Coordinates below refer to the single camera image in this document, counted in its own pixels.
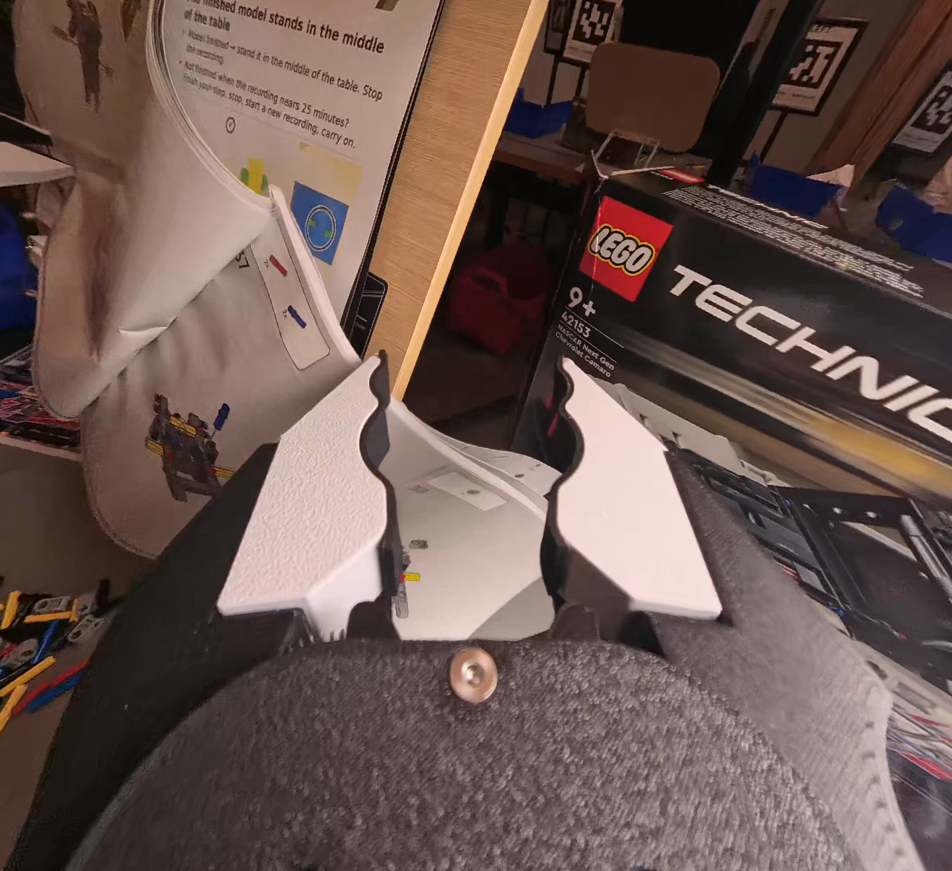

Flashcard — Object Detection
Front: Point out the small blue bin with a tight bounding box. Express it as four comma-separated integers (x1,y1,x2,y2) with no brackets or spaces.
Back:
875,184,952,263
747,155,846,219
509,90,574,141

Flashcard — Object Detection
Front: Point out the blue storage bin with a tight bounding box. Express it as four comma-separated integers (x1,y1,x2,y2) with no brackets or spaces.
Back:
0,201,40,333

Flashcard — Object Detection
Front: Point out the black white marker tag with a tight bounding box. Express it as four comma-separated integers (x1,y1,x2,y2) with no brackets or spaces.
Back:
544,0,581,56
769,15,870,118
890,63,952,155
562,0,628,67

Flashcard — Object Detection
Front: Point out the white printed task sheet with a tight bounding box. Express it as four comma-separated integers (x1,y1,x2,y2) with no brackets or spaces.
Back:
152,0,471,338

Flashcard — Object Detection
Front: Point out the lego instruction booklet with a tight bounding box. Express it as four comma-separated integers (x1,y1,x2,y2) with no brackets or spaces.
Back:
0,346,83,452
13,0,568,643

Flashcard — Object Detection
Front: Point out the white book stand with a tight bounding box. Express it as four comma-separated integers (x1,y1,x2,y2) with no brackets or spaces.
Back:
338,0,561,399

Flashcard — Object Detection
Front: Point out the red storage bin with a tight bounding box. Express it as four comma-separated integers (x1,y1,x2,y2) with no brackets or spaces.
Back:
446,242,553,357

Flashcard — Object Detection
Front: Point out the brown board on stand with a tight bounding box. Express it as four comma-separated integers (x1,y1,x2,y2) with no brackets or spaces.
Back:
585,41,722,155

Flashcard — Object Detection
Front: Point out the wooden side table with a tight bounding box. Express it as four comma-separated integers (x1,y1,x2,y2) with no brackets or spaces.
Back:
494,130,716,189

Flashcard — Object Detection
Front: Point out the pile of blue yellow pins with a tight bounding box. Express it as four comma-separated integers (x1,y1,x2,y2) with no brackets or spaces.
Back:
0,577,114,733

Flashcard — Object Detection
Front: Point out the lego set box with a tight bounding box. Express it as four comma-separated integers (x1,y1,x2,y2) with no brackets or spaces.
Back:
512,168,952,871

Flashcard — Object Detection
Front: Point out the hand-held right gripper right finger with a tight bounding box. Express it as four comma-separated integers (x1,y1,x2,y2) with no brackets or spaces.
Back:
541,358,724,639

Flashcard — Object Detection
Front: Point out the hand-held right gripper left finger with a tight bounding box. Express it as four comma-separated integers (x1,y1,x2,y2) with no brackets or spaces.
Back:
216,350,403,639

